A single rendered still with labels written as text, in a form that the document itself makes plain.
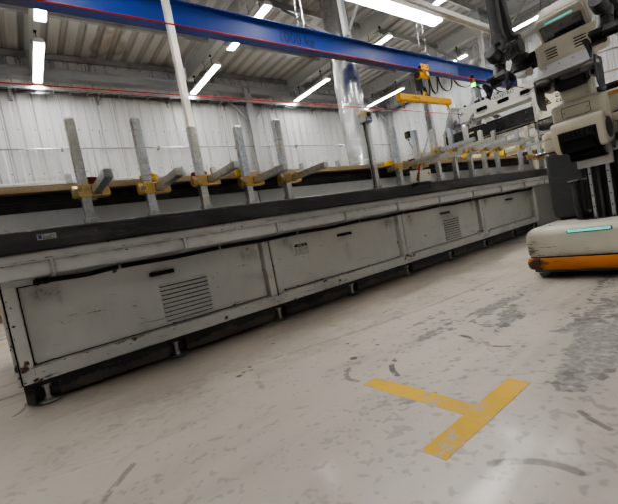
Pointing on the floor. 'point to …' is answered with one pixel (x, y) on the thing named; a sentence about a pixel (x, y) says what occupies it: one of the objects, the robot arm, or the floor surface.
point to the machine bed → (221, 272)
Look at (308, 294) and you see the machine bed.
